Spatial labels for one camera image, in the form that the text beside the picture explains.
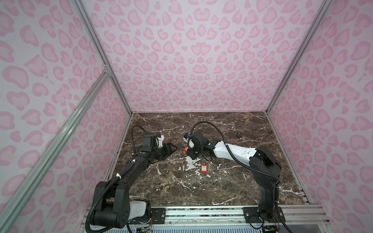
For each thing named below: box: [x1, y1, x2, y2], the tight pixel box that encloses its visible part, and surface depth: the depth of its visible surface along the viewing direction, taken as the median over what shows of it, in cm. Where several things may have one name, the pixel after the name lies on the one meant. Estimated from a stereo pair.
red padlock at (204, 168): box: [200, 164, 209, 174], surface depth 90 cm
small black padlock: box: [236, 130, 243, 138], surface depth 109 cm
